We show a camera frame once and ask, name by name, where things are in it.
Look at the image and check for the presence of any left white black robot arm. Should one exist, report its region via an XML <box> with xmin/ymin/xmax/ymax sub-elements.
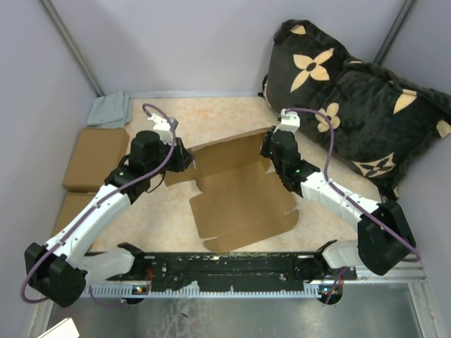
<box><xmin>20</xmin><ymin>129</ymin><xmax>193</xmax><ymax>307</ymax></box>

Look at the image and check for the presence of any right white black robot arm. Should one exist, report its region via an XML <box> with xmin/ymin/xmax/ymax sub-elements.
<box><xmin>261</xmin><ymin>128</ymin><xmax>419</xmax><ymax>279</ymax></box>

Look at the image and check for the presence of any aluminium frame rail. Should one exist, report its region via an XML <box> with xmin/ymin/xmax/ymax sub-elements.
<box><xmin>82</xmin><ymin>262</ymin><xmax>426</xmax><ymax>301</ymax></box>

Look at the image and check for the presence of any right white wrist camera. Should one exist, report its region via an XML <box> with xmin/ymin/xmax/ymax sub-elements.
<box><xmin>274</xmin><ymin>108</ymin><xmax>301</xmax><ymax>134</ymax></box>

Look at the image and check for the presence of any grey folded cloth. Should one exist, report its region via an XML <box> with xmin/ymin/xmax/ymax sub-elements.
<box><xmin>87</xmin><ymin>91</ymin><xmax>132</xmax><ymax>129</ymax></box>

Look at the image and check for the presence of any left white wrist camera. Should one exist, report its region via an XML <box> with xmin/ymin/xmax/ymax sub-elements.
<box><xmin>147</xmin><ymin>114</ymin><xmax>178</xmax><ymax>146</ymax></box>

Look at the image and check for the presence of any white object at bottom corner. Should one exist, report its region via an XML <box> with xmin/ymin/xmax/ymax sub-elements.
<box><xmin>38</xmin><ymin>318</ymin><xmax>80</xmax><ymax>338</ymax></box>

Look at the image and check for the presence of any brown cardboard box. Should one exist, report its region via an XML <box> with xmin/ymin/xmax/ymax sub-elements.
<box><xmin>164</xmin><ymin>129</ymin><xmax>299</xmax><ymax>254</ymax></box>

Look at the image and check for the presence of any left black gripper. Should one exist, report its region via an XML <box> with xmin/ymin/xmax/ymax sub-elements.
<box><xmin>147</xmin><ymin>135</ymin><xmax>194</xmax><ymax>177</ymax></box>

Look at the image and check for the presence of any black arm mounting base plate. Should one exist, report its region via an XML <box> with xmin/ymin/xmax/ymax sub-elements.
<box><xmin>109</xmin><ymin>252</ymin><xmax>339</xmax><ymax>292</ymax></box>

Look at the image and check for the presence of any lower folded cardboard box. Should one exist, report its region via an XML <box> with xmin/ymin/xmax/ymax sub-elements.
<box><xmin>51</xmin><ymin>192</ymin><xmax>95</xmax><ymax>237</ymax></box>

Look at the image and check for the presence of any black floral plush cushion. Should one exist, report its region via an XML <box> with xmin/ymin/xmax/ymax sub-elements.
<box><xmin>261</xmin><ymin>20</ymin><xmax>450</xmax><ymax>199</ymax></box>

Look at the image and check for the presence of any upper folded cardboard box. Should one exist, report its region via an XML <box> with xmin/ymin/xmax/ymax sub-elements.
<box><xmin>62</xmin><ymin>128</ymin><xmax>130</xmax><ymax>193</ymax></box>

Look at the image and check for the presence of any folded cardboard box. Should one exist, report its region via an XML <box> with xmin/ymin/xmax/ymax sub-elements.
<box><xmin>62</xmin><ymin>128</ymin><xmax>130</xmax><ymax>193</ymax></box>
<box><xmin>51</xmin><ymin>192</ymin><xmax>95</xmax><ymax>237</ymax></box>

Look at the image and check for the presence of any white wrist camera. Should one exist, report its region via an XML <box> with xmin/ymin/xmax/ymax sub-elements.
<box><xmin>147</xmin><ymin>114</ymin><xmax>178</xmax><ymax>146</ymax></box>
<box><xmin>274</xmin><ymin>108</ymin><xmax>301</xmax><ymax>134</ymax></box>

